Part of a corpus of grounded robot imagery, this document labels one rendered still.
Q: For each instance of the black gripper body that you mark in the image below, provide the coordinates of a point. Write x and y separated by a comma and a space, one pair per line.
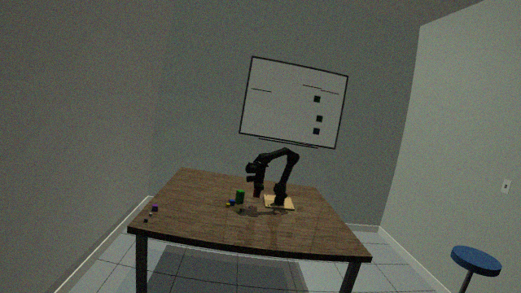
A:
259, 182

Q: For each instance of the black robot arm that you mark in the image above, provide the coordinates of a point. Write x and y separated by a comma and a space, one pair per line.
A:
264, 159

